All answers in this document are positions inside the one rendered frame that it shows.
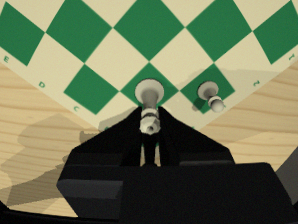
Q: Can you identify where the white pawn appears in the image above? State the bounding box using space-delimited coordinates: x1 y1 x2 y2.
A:
197 80 224 112

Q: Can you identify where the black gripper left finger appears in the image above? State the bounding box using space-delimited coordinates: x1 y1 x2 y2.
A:
64 106 142 166

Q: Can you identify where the green and cream chessboard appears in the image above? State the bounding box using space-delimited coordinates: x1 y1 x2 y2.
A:
0 0 298 131

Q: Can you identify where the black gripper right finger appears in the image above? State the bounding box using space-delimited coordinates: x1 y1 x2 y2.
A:
158 106 236 166

